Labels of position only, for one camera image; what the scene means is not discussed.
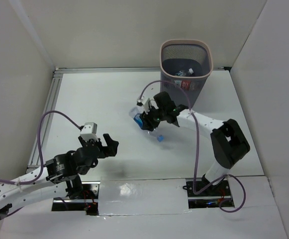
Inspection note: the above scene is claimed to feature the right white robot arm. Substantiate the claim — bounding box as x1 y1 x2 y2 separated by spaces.
134 92 250 195

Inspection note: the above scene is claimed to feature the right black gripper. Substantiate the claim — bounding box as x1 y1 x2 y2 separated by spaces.
139 103 166 131

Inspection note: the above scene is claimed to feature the crushed blue cap bottle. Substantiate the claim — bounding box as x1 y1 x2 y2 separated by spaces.
129 106 164 142

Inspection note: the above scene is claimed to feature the wide clear labelled bottle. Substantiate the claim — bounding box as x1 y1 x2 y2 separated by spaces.
175 71 187 77

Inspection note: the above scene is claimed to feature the red label water bottle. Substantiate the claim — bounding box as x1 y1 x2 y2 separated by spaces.
174 80 198 91

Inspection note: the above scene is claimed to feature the grey mesh waste bin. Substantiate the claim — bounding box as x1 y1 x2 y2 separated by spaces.
160 39 213 106

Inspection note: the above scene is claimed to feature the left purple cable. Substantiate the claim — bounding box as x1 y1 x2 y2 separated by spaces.
0 110 85 217

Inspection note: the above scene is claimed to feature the front base mounting rail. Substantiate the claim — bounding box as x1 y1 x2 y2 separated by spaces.
51 178 234 216

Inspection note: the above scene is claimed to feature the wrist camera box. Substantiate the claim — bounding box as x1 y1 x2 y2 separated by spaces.
136 98 152 114
80 122 98 142

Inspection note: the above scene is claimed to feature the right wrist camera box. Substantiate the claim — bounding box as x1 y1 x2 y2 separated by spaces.
136 98 152 114

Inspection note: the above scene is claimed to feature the left aluminium rail frame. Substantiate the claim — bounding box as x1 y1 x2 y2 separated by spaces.
25 74 63 173

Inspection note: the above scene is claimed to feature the back aluminium rail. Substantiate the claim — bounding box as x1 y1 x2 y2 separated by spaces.
53 66 232 75

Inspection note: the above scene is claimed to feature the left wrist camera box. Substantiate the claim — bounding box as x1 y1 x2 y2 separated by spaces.
80 122 98 142

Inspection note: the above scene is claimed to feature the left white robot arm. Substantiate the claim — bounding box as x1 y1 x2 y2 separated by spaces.
0 134 119 221

